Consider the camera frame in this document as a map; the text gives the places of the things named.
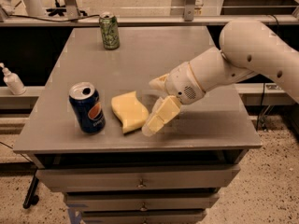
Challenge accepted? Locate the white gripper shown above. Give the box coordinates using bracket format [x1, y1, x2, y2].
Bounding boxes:
[142, 63, 206, 136]

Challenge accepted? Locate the yellow sponge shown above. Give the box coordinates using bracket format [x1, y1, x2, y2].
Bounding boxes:
[111, 91, 149, 133]

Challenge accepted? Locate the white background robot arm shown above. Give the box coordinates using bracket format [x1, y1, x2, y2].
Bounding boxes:
[0, 0, 47, 22]

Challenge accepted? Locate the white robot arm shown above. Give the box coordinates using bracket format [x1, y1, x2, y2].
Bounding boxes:
[142, 19, 299, 136]

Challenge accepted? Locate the blue pepsi can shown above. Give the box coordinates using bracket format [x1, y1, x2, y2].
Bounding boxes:
[69, 82, 106, 133]

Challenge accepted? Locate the green soda can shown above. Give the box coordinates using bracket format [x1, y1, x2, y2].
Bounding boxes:
[99, 12, 120, 49]

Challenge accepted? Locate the grey drawer cabinet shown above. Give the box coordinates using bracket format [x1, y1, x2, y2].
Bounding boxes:
[15, 27, 260, 224]

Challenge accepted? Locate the middle grey drawer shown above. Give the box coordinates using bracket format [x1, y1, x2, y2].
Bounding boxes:
[64, 191, 219, 211]

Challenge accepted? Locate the grey drawer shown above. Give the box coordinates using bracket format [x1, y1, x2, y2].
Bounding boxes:
[82, 210, 206, 224]
[36, 164, 240, 192]
[64, 191, 219, 211]

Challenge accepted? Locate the top grey drawer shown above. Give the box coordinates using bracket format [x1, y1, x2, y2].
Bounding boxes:
[36, 164, 240, 192]

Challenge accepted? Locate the bottom grey drawer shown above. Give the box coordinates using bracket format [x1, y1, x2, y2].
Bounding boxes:
[82, 210, 206, 224]

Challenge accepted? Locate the white pump bottle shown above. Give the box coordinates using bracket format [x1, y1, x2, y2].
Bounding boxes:
[0, 63, 26, 95]

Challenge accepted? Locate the black cable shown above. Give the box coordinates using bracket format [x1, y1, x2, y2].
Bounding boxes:
[11, 13, 101, 23]

